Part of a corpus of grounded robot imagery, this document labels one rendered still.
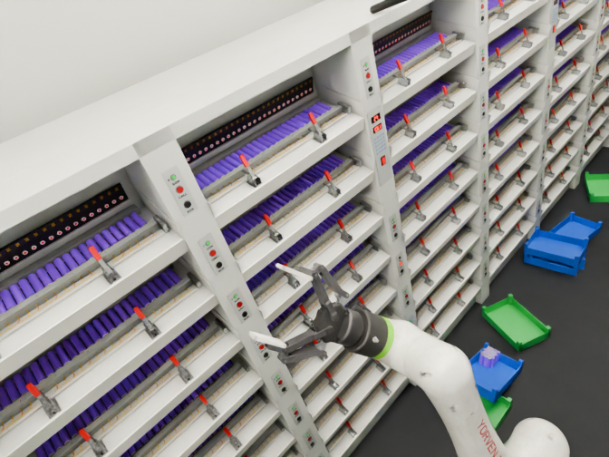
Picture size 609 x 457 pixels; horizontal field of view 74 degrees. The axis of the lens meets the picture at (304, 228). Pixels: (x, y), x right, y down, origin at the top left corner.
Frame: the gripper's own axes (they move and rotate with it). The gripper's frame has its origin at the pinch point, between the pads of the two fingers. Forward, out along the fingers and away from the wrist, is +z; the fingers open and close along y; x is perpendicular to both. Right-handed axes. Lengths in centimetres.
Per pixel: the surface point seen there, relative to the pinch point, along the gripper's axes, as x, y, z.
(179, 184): -30.7, 15.4, 18.2
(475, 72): -56, 110, -78
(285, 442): -64, -58, -61
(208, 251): -36.4, 2.6, 3.8
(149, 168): -28.3, 15.9, 26.0
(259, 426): -57, -50, -44
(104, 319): -48, -24, 19
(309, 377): -60, -30, -58
